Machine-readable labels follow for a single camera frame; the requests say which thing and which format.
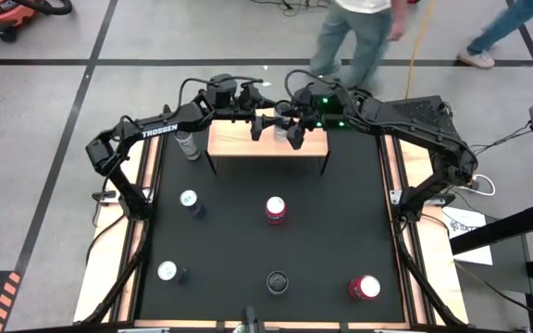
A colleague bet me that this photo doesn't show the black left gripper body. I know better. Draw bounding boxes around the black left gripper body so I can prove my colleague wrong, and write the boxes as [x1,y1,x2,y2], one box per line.
[204,73,254,122]

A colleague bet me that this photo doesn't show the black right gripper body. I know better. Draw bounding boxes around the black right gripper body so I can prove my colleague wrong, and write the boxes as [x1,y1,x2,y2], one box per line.
[310,84,358,133]

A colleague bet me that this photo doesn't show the red lettered soda can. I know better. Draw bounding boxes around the red lettered soda can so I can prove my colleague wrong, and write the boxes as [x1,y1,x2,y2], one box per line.
[264,195,289,227]

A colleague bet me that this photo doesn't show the teal can silver lid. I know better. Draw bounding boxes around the teal can silver lid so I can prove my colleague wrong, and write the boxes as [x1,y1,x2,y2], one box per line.
[179,190,208,220]

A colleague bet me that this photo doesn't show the dark blue can silver lid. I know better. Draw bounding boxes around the dark blue can silver lid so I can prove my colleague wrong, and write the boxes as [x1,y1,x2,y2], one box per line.
[156,260,189,285]

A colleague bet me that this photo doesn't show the wooden shelf black legs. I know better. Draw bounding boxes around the wooden shelf black legs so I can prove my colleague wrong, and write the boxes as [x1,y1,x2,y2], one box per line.
[205,106,332,177]

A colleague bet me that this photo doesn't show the person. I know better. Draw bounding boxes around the person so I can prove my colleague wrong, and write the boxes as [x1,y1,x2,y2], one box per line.
[310,0,409,92]
[455,0,533,70]

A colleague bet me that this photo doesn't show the black perforated computer case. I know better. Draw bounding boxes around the black perforated computer case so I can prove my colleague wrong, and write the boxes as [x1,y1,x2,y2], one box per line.
[384,94,456,135]

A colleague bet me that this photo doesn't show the person's hand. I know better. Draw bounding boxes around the person's hand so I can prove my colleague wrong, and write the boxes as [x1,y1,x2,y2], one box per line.
[386,16,409,43]

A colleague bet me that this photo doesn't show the grey power brick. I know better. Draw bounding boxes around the grey power brick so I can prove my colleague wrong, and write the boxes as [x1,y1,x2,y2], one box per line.
[91,189,120,207]

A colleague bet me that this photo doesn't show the white printed paper sheet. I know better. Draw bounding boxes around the white printed paper sheet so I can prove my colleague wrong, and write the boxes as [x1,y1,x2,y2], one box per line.
[441,206,494,266]

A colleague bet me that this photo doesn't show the black metal beam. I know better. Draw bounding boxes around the black metal beam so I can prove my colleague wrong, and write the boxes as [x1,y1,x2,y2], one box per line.
[449,201,533,256]

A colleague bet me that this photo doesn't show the black cable tangle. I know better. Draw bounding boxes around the black cable tangle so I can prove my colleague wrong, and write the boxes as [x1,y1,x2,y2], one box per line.
[247,0,337,18]

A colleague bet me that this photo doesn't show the yellow extension cord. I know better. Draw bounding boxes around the yellow extension cord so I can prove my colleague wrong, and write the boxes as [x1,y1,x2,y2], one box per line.
[403,0,437,101]

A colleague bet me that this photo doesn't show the black vacuum hose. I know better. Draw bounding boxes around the black vacuum hose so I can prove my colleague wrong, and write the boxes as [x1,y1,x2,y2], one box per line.
[14,0,74,17]

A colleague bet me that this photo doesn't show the white cable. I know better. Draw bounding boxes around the white cable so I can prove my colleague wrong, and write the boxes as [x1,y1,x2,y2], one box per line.
[460,173,498,198]

